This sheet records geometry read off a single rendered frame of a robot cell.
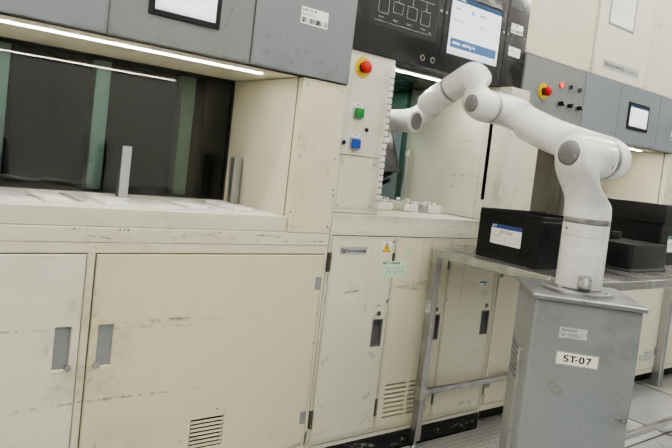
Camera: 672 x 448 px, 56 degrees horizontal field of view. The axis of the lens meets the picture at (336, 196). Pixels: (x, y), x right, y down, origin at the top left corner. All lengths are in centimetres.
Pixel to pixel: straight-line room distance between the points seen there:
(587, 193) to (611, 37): 160
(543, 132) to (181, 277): 109
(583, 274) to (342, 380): 91
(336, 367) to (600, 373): 87
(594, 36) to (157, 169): 201
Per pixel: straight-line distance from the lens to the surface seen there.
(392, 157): 247
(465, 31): 246
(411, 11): 227
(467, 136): 269
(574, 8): 304
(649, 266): 264
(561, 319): 172
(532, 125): 191
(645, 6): 354
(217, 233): 185
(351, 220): 211
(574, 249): 179
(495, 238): 228
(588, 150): 173
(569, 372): 176
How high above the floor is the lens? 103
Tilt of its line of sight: 3 degrees down
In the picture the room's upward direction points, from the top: 7 degrees clockwise
